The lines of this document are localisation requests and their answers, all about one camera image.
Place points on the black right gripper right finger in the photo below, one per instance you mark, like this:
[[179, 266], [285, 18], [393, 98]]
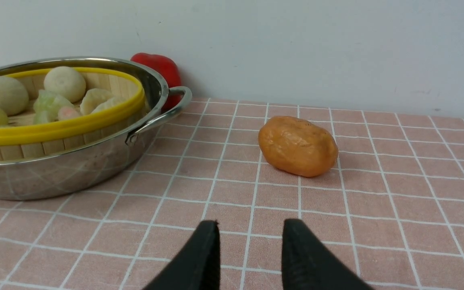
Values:
[[307, 264]]

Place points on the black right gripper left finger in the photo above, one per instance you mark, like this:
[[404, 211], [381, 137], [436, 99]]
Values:
[[197, 266]]

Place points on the yellow bamboo steamer basket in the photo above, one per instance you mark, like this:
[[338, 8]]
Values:
[[21, 140]]

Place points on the stainless steel pot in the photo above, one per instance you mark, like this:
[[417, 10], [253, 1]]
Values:
[[64, 173]]

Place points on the pink checkered tablecloth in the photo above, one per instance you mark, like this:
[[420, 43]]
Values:
[[391, 208]]

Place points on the orange brown potato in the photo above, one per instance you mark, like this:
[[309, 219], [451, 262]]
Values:
[[297, 146]]

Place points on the red bell pepper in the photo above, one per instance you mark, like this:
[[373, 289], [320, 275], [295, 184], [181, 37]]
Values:
[[162, 64]]

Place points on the pink white dumpling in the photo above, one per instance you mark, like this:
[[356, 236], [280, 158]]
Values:
[[68, 113]]

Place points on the green white dumpling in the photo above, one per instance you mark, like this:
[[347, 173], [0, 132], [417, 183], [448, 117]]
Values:
[[47, 106]]

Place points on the white round bun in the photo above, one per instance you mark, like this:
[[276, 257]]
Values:
[[67, 82], [14, 97]]

